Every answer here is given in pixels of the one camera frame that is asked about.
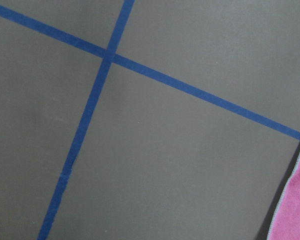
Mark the pink and grey towel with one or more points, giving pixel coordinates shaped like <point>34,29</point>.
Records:
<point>285,223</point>

